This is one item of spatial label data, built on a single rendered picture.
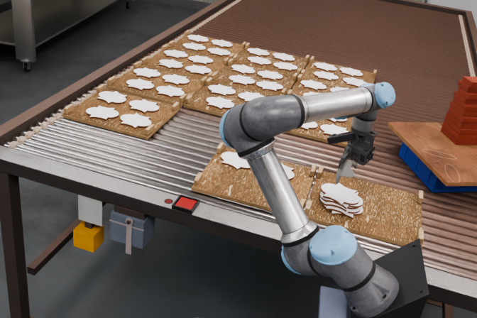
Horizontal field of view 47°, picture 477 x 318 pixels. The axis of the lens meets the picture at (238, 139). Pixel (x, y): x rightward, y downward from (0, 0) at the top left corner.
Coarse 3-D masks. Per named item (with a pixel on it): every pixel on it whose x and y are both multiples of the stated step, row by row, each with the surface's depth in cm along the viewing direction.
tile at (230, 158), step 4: (228, 152) 223; (232, 152) 224; (224, 156) 220; (228, 156) 220; (232, 156) 220; (236, 156) 221; (224, 160) 217; (228, 160) 217; (232, 160) 217; (236, 160) 218; (240, 160) 218; (244, 160) 218; (224, 164) 216; (228, 164) 215; (232, 164) 215; (236, 164) 215; (240, 164) 216; (244, 164) 216; (236, 168) 213; (244, 168) 214; (248, 168) 214
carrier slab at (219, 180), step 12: (216, 156) 221; (216, 168) 212; (228, 168) 213; (240, 168) 214; (300, 168) 220; (204, 180) 204; (216, 180) 205; (228, 180) 205; (240, 180) 206; (252, 180) 207; (300, 180) 212; (312, 180) 213; (204, 192) 198; (216, 192) 197; (228, 192) 198; (240, 192) 199; (252, 192) 200; (300, 192) 204; (252, 204) 194; (264, 204) 194
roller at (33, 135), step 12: (24, 132) 223; (60, 144) 219; (72, 144) 219; (96, 156) 215; (108, 156) 214; (144, 168) 211; (156, 168) 210; (180, 180) 207; (192, 180) 206; (444, 252) 186; (456, 252) 186
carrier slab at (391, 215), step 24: (312, 192) 205; (360, 192) 209; (384, 192) 211; (408, 192) 213; (312, 216) 191; (336, 216) 193; (360, 216) 194; (384, 216) 196; (408, 216) 198; (384, 240) 186; (408, 240) 185
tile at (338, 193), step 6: (324, 186) 202; (330, 186) 202; (336, 186) 203; (342, 186) 203; (324, 192) 198; (330, 192) 198; (336, 192) 199; (342, 192) 199; (348, 192) 200; (354, 192) 200; (330, 198) 196; (336, 198) 196; (342, 198) 196; (348, 198) 196; (354, 198) 197; (342, 204) 194; (354, 204) 195
